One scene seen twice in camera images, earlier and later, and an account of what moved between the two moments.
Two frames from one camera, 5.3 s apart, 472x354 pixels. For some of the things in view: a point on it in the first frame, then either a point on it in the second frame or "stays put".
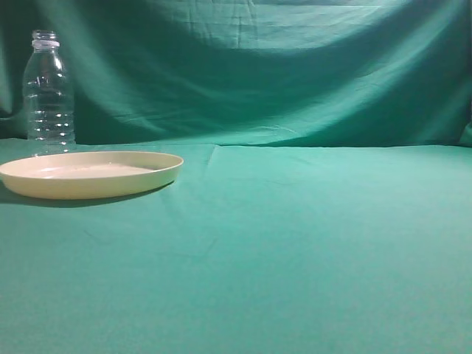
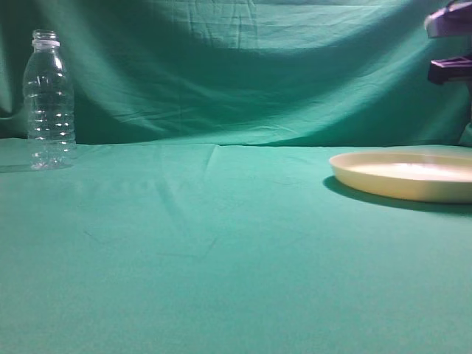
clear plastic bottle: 48,99 stays put
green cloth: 324,203 stays put
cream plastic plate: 88,175 -> 417,176
